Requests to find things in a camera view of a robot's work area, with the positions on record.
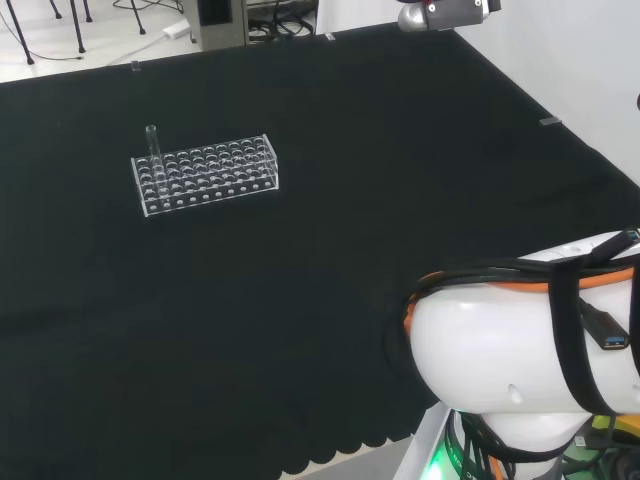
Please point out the clear test tube rack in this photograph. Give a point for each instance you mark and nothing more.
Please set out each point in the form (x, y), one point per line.
(210, 194)

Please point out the white power strip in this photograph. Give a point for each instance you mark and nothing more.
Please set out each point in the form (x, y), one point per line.
(176, 30)

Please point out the black stand leg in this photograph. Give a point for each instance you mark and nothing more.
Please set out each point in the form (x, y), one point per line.
(21, 35)
(138, 20)
(77, 30)

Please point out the grey camera on mount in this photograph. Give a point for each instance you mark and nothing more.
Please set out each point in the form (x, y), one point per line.
(450, 14)

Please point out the clear glass test tube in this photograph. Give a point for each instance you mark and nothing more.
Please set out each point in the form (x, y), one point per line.
(151, 140)

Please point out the grey metal cabinet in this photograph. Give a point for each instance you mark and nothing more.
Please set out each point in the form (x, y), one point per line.
(220, 30)

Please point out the black bench cloth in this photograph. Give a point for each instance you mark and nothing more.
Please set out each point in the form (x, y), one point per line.
(300, 300)

